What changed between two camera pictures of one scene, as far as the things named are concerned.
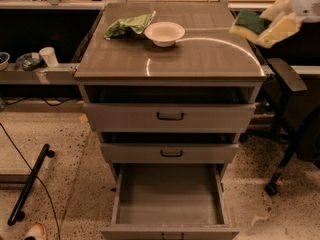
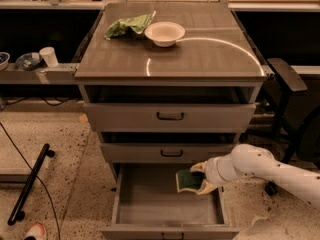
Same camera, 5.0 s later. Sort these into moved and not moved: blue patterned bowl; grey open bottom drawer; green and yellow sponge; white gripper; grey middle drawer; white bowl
Moved: green and yellow sponge; white gripper
Not moved: blue patterned bowl; grey open bottom drawer; grey middle drawer; white bowl
